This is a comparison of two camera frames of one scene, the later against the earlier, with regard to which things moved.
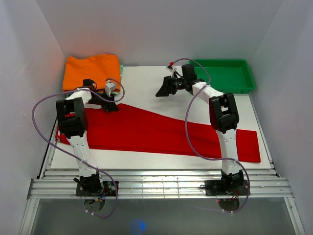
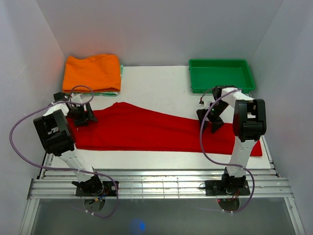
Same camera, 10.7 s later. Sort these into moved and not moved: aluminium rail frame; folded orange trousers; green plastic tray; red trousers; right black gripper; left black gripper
Moved: left black gripper; right black gripper
Not moved: folded orange trousers; aluminium rail frame; red trousers; green plastic tray
